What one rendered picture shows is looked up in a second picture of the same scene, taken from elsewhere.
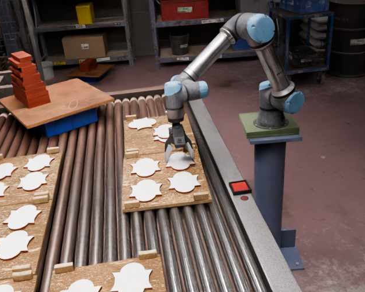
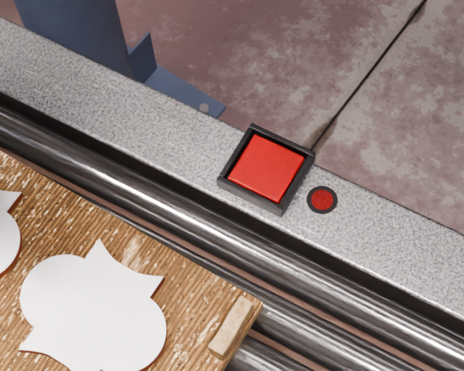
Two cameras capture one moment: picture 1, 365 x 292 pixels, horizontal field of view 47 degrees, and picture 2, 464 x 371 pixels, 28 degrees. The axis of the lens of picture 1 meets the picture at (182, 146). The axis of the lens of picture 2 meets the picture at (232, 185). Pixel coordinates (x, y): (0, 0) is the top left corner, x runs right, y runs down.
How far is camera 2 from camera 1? 1.19 m
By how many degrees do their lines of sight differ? 48
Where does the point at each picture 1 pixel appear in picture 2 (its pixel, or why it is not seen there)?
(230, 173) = (160, 129)
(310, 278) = (256, 119)
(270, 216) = (113, 62)
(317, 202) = not seen: outside the picture
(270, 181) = not seen: outside the picture
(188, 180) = (102, 293)
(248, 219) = (430, 274)
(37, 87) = not seen: outside the picture
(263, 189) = (72, 16)
